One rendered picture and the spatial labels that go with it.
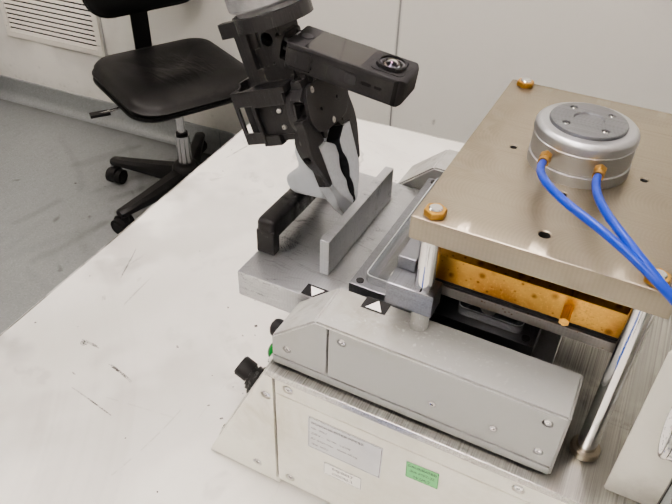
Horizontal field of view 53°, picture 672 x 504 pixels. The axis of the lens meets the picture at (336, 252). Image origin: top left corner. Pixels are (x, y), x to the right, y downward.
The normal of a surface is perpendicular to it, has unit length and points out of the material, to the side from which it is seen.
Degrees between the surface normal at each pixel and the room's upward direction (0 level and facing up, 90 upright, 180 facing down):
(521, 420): 90
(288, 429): 90
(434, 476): 90
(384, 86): 91
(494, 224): 0
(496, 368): 0
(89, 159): 0
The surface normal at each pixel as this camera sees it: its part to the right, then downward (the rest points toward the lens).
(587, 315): -0.45, 0.54
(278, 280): 0.03, -0.78
